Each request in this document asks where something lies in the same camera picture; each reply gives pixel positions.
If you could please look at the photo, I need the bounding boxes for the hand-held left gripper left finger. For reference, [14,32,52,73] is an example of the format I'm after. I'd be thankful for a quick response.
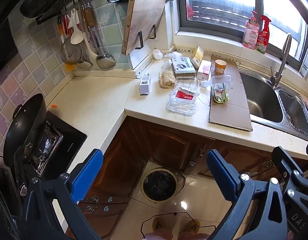
[20,149,104,240]

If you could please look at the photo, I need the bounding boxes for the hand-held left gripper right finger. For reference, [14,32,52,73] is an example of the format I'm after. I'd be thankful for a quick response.
[206,149,288,240]

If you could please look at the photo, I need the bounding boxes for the beige round trash bin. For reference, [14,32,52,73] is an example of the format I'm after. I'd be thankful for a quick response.
[141,168,187,203]

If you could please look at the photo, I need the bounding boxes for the white barcode carton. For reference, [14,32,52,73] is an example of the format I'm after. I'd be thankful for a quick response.
[139,73,151,95]

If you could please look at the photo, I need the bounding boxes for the beige loofah sponge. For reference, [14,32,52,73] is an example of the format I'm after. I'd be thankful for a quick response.
[158,69,177,89]

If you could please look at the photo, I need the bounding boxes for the grey and white box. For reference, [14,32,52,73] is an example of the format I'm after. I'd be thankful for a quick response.
[172,57,196,74]

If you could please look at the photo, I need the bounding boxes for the yellow cardboard box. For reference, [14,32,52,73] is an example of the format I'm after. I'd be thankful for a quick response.
[190,46,205,68]

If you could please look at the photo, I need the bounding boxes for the clear plastic bag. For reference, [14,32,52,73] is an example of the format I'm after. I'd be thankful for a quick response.
[161,51,184,70]

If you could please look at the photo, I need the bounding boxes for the black gas stove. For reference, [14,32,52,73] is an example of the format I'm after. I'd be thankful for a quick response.
[14,110,87,188]

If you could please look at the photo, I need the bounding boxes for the foil burner liner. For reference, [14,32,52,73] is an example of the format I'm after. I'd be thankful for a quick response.
[31,122,64,175]

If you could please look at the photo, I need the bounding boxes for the yellow slipper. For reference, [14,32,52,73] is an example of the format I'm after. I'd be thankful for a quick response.
[152,217,167,233]
[188,220,201,233]

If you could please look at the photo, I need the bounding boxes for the wooden base cabinet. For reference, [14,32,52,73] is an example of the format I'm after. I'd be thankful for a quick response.
[65,116,308,240]

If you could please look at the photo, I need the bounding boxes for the brown cardboard sheet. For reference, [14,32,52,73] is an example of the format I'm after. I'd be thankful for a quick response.
[208,56,253,132]

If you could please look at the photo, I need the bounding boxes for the black bin liner bag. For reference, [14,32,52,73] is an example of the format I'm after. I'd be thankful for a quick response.
[143,169,187,202]

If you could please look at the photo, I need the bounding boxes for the stainless steel sink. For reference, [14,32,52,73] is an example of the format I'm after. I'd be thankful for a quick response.
[238,65,308,142]

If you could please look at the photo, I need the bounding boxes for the clear tray with red label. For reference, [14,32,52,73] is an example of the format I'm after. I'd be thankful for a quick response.
[167,77,201,115]

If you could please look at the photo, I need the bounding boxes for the green snack packets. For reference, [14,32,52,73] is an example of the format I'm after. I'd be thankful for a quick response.
[213,84,230,103]

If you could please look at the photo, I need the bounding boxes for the black wok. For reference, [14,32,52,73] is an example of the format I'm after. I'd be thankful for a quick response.
[3,94,47,168]

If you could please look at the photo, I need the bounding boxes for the person's left leg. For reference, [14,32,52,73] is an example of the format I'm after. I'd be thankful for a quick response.
[146,231,174,240]

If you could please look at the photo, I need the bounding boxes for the steel faucet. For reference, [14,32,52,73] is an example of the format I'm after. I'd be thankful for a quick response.
[270,34,292,87]

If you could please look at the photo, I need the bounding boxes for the clear clamshell container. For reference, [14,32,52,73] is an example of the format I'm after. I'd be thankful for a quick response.
[201,75,233,98]

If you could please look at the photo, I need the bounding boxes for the pink cardboard box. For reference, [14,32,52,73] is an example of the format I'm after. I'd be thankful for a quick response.
[196,60,212,80]

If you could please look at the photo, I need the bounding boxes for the orange and white paper cup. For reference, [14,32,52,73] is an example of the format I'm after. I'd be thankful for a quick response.
[214,59,227,74]

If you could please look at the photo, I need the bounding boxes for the slotted spoon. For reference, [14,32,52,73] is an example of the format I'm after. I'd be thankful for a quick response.
[75,25,94,69]

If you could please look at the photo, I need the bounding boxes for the steel ladle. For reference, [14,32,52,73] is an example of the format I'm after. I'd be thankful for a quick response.
[82,4,117,69]

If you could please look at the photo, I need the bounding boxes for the red spray bottle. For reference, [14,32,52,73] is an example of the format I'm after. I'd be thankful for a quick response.
[256,14,271,54]

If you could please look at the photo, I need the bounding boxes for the steel mesh strainer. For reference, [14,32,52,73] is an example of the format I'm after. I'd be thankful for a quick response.
[60,17,83,65]

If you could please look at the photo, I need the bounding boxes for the pink detergent pouch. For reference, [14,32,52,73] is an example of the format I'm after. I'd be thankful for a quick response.
[242,10,261,50]

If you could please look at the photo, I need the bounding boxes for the white rice paddle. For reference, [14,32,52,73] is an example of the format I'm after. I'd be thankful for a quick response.
[69,9,84,44]

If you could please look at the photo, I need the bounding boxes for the black range hood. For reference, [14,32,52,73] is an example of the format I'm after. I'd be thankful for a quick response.
[0,15,18,74]

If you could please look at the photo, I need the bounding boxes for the wooden cutting board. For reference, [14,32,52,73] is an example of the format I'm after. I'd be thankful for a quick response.
[121,0,167,55]

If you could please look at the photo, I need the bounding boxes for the black frying pan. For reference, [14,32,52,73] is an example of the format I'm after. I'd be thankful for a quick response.
[19,0,65,19]

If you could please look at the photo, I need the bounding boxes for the wire sink basket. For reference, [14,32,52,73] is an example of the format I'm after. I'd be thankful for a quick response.
[279,91,308,133]

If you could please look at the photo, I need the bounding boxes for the thin black cable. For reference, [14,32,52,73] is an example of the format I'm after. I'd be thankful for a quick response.
[141,212,216,239]

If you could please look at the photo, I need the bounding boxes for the white wall socket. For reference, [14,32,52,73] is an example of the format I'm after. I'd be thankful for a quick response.
[299,49,308,80]

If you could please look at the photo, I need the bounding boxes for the red handled utensil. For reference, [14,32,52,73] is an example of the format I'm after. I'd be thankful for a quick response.
[57,14,69,43]

